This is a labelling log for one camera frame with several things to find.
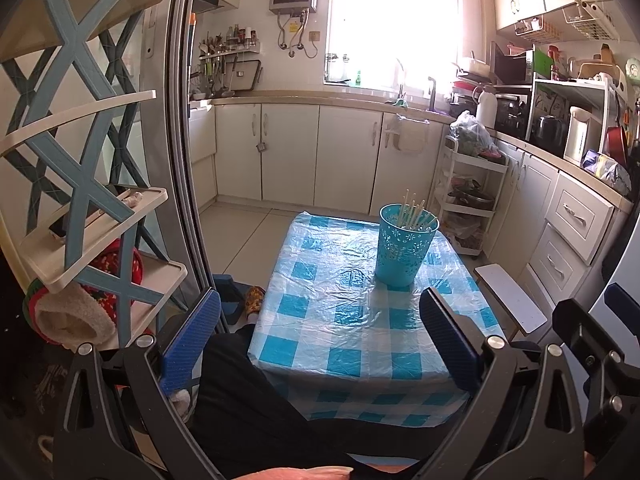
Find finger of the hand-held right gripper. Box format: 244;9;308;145
552;299;640;461
602;283;640;326

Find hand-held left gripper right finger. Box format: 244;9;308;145
419;287;586;480

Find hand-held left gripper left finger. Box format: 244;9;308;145
52;287;222;480

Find blue perforated plastic basket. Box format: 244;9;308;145
374;203;440;288

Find bunch of wooden chopsticks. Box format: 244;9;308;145
397;189;437;233

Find hanging kitchen utensils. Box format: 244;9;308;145
200;57;236;100

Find blue dustpan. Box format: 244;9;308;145
212;274;251;331

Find white stool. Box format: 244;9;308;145
474;262;548;337

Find yellow patterned slipper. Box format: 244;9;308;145
244;286;267;323

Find person's black trouser leg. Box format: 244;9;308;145
190;325;451;480

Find white drawer cabinet row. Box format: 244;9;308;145
492;137;633;306

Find red fleece-lined slipper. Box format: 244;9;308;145
22;240;146;346

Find blue checked plastic tablecloth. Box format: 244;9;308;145
248;211;506;428

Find metal bowl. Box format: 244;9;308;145
447;180;496;211

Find blue food packet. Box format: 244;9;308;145
582;150;632;193

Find white storage trolley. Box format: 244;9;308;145
431;135;508;256

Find red pan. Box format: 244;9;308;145
605;126;628;166

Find smartphone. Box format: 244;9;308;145
48;185;126;238

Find white electric kettle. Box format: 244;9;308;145
565;106;601;163

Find black pot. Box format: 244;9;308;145
534;115;566;153

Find clear plastic bag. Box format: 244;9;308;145
449;111;501;158

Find white hanging door bin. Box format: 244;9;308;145
384;115;430;153

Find white base cabinet row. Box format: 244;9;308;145
189;100;451;218

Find black toaster oven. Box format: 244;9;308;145
495;94;531;136

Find white counter shelf rack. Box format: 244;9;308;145
530;75;628;161

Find white thermos jug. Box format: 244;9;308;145
472;86;498;131

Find white and blue corner shelf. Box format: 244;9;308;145
0;0;188;351

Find green cutting board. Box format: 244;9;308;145
532;47;553;81

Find black microwave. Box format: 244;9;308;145
490;42;535;86

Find hanging black-rimmed tray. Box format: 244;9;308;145
231;60;263;96

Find kitchen window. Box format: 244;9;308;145
324;0;460;88

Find grey sliding door frame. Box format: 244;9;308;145
145;0;221;311

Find large white wire basket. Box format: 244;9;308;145
562;2;621;42

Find small white wire basket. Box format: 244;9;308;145
515;16;561;45

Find wall spice rack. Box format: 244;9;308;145
198;25;262;61

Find water heater hoses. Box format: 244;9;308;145
277;10;321;60

